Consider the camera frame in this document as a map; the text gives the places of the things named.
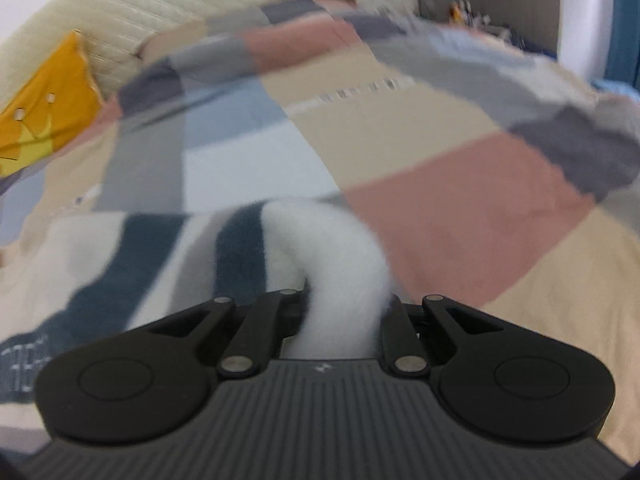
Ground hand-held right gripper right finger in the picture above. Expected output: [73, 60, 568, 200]
[379, 292, 504, 379]

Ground blue box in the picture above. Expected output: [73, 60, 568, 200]
[590, 77, 640, 97]

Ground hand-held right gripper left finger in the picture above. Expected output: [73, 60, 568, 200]
[150, 287, 309, 379]

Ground blue tray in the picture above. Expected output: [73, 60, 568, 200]
[500, 25, 557, 57]

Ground yellow crown print pillow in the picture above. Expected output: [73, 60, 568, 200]
[0, 30, 107, 179]

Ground cream and blue striped sweater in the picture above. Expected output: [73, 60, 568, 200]
[0, 199, 396, 411]

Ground patchwork checked quilt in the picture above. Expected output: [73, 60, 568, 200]
[0, 0, 640, 461]

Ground cream quilted headboard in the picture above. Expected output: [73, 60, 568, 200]
[0, 0, 419, 126]

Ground row of cosmetic bottles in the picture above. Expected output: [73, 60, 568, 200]
[449, 0, 476, 25]

